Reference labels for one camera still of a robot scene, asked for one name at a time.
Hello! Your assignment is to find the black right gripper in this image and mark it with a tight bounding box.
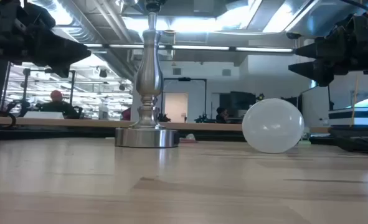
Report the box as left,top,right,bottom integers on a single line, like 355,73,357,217
288,14,368,88

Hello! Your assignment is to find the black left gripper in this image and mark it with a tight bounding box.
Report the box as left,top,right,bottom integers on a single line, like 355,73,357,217
0,0,92,78

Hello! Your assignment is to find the silver metal lamp base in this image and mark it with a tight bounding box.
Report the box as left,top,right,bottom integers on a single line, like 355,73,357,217
115,0,181,149

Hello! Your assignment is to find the person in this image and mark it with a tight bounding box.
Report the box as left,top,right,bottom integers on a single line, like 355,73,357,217
35,90,80,119
215,106,231,124

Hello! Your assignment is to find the white desk outlet tray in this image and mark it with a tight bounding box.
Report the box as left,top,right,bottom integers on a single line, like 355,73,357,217
23,111,65,120

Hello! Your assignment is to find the beige wooden desk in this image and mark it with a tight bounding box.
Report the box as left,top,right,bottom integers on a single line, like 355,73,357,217
0,115,331,132

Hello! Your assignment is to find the white box with black stripe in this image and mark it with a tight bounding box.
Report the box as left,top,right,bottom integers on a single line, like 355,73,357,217
328,106,368,127

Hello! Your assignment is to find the dark red object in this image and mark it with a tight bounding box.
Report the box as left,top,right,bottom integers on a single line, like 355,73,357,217
120,107,132,121

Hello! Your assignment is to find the black monitor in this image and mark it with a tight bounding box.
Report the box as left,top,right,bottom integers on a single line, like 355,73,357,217
219,91,257,119

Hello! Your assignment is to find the long ceiling strip light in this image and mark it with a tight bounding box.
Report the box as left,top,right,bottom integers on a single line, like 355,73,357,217
83,42,296,54

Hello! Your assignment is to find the pale beige door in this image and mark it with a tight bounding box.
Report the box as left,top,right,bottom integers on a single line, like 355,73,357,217
164,92,189,123

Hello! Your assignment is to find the black gantry frame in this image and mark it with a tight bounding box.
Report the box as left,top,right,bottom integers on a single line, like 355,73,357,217
21,67,77,118
161,77,208,123

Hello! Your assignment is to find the yellow cable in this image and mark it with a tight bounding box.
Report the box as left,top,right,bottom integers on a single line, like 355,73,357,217
350,73,359,127

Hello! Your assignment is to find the thick black looped cable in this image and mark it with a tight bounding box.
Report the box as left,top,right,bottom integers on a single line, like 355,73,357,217
0,110,18,130

